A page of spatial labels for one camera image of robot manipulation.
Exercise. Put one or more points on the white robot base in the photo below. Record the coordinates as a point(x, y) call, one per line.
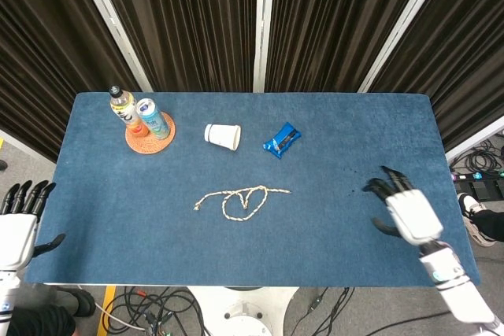
point(244, 312)

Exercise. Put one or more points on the orange woven round coaster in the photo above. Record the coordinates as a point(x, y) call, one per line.
point(147, 146)

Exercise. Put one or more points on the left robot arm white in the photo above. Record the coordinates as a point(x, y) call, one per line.
point(6, 296)

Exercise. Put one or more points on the dark brown pleated curtain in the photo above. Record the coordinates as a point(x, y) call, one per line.
point(334, 21)
point(47, 56)
point(185, 25)
point(464, 68)

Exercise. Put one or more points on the white paper cup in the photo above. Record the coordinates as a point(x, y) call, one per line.
point(220, 134)

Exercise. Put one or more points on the white partition post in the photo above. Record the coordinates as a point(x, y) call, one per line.
point(401, 25)
point(476, 141)
point(114, 25)
point(262, 37)

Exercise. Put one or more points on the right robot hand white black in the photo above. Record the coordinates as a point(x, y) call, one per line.
point(413, 214)

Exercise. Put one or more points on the blue snack packet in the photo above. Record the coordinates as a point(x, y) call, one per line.
point(281, 140)

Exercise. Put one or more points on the black trouser leg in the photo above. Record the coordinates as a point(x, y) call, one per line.
point(492, 226)
point(43, 322)

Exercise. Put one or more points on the black shoe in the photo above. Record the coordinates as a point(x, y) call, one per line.
point(76, 300)

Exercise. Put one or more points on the white sneaker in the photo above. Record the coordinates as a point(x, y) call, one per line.
point(472, 214)

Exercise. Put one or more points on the orange drink plastic bottle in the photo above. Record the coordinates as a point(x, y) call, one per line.
point(124, 109)

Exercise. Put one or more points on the black power strip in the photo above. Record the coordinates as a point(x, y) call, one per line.
point(478, 176)

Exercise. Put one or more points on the light blue drink can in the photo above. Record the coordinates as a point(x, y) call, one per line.
point(154, 121)

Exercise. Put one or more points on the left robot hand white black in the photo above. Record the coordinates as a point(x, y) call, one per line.
point(15, 230)

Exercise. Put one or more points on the blue table cloth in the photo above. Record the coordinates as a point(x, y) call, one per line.
point(252, 249)

